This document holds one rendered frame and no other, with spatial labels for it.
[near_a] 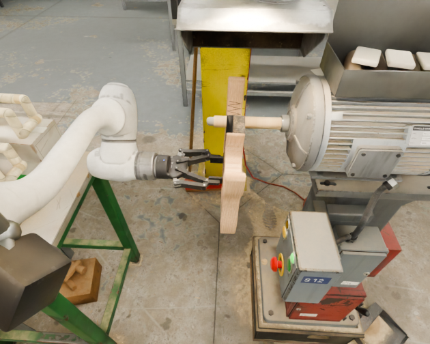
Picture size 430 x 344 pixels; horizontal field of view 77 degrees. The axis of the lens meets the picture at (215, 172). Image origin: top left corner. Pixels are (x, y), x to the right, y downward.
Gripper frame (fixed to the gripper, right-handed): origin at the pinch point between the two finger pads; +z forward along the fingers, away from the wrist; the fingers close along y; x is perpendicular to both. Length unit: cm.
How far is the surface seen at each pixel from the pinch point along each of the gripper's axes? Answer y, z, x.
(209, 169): -69, -9, -109
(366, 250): 19, 45, -11
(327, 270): 30.9, 23.6, 10.2
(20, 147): -7, -68, -2
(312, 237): 23.1, 21.9, 8.6
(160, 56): -305, -98, -175
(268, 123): -4.4, 11.6, 16.8
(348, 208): 10.0, 37.6, -2.0
